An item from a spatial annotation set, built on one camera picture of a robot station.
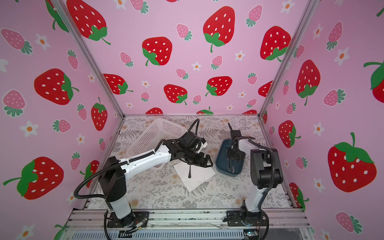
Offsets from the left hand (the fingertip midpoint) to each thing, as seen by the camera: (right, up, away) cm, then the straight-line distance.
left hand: (208, 164), depth 77 cm
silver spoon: (-11, -10, +12) cm, 19 cm away
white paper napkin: (-5, -9, +12) cm, 16 cm away
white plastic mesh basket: (-39, +13, +27) cm, 49 cm away
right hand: (+17, -1, +20) cm, 26 cm away
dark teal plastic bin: (+10, -3, +19) cm, 21 cm away
